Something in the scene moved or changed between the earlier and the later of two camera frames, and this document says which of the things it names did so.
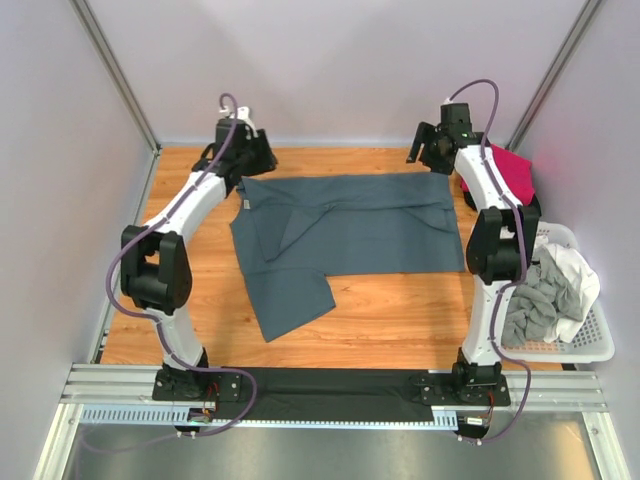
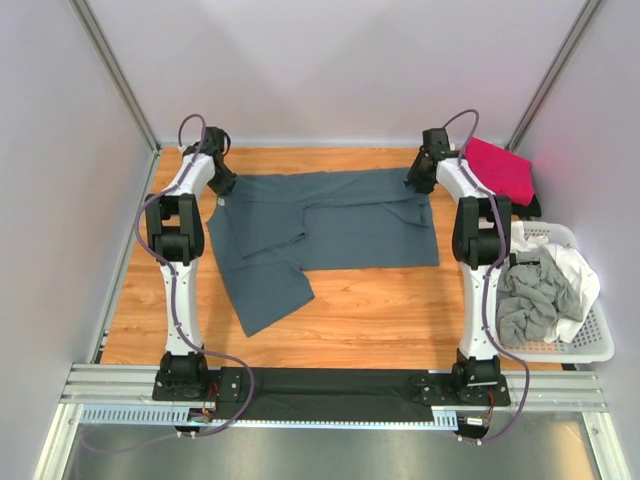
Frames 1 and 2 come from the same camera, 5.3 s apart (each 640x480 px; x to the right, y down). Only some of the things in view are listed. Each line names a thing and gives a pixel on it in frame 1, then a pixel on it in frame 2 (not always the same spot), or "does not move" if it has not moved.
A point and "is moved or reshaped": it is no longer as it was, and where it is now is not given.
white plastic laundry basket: x=592 y=342 does not move
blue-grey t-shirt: x=295 y=232 is moved or reshaped
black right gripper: x=421 y=137 → x=413 y=180
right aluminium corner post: x=553 y=74 does not move
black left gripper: x=267 y=161 → x=226 y=185
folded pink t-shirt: x=515 y=173 does not move
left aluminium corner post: x=118 y=73 does not move
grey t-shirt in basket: x=532 y=310 does not move
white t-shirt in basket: x=581 y=275 does not move
